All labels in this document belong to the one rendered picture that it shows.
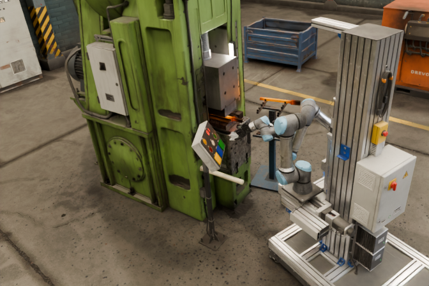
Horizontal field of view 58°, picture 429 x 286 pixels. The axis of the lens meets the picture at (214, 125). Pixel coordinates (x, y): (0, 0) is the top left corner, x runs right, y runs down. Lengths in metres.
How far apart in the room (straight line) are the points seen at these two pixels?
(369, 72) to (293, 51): 4.80
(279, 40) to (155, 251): 4.66
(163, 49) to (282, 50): 4.24
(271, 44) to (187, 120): 4.22
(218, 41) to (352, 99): 1.56
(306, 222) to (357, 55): 1.22
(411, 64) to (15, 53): 6.72
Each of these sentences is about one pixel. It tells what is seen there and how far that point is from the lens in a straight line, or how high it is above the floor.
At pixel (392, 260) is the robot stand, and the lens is 3.52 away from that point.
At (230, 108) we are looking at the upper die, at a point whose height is 1.12.
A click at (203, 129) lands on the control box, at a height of 1.20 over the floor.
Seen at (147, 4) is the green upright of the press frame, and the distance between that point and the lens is 3.18.
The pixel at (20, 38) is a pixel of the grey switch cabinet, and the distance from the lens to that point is 8.09.
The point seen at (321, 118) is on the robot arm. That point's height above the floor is 1.18.
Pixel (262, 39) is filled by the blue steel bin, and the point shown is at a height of 0.49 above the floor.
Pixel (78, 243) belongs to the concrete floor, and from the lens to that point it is 4.12.
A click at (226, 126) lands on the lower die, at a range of 3.55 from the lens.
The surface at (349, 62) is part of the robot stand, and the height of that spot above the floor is 1.85.
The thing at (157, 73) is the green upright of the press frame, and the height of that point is 1.51.
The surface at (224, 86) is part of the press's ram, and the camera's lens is 3.37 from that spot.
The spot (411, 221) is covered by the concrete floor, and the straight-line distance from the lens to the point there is 4.21.
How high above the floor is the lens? 2.75
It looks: 30 degrees down
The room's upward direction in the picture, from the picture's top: 5 degrees counter-clockwise
